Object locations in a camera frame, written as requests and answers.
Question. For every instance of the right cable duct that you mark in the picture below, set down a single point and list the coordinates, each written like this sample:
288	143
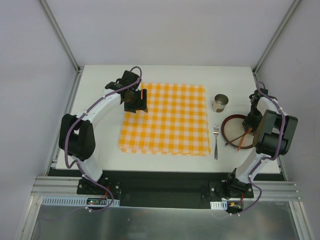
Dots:
219	205

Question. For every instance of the orange checkered cloth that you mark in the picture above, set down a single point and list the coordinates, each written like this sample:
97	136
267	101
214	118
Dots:
176	122

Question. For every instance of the left frame post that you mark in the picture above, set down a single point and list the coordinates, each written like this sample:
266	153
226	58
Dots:
59	34

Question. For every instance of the left cable duct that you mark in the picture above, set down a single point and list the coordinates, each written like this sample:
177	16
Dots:
79	201

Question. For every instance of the frame post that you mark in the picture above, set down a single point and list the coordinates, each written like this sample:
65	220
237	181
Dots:
293	7
59	34

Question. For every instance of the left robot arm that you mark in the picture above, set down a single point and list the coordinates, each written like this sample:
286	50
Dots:
77	131

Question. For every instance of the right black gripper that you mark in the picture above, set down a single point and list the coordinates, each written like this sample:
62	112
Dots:
249	125

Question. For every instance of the aluminium front rail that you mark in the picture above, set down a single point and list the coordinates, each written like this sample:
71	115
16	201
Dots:
128	190

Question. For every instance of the red rimmed ceramic plate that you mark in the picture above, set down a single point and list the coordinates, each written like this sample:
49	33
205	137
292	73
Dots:
232	128

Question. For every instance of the cable duct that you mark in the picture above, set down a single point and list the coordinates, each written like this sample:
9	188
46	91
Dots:
219	205
79	201

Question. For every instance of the metal cup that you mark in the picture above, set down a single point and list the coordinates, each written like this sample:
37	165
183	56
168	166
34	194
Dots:
219	103

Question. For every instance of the silver fork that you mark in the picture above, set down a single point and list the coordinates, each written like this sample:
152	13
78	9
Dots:
216	131

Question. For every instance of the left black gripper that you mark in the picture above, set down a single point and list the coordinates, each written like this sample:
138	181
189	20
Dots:
136	100

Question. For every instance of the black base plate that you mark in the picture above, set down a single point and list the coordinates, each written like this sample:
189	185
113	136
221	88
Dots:
166	202

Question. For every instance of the copper spoon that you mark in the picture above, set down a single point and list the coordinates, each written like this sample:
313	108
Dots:
231	141

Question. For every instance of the right frame post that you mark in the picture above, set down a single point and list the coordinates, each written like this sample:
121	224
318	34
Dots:
293	7

